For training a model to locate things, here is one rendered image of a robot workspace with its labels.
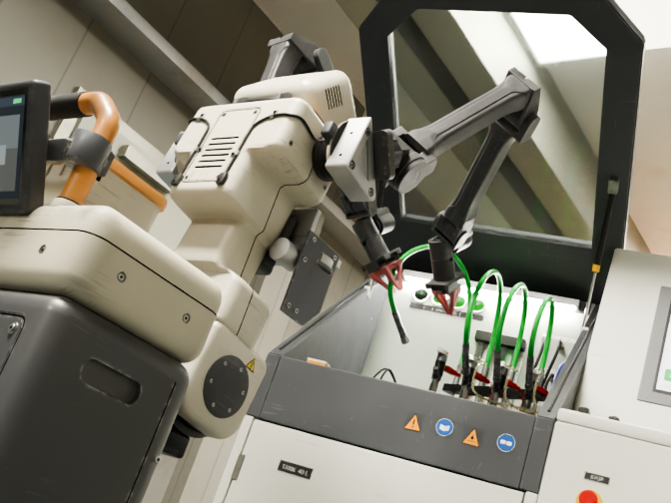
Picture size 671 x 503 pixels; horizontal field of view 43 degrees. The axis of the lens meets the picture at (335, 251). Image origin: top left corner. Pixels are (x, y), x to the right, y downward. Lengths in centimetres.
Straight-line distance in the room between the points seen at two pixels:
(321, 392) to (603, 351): 72
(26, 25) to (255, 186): 268
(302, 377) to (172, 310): 96
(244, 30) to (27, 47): 139
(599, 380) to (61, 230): 146
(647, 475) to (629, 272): 70
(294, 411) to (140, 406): 96
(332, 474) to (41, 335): 106
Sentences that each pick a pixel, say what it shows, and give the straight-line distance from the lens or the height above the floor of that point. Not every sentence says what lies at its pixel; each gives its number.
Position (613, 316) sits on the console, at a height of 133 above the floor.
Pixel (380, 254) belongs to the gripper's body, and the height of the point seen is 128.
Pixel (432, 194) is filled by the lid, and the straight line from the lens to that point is 254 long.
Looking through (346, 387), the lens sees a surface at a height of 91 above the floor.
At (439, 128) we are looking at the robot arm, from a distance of 167.
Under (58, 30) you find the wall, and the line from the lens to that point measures 415.
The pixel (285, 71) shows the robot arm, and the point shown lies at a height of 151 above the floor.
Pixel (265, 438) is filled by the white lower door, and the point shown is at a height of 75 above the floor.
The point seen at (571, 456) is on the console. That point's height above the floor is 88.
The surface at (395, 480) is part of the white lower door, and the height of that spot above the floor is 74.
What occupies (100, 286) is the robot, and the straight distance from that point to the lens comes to 104.
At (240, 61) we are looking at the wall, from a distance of 490.
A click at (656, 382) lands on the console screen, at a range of 218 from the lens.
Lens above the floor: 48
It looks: 21 degrees up
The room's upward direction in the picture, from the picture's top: 20 degrees clockwise
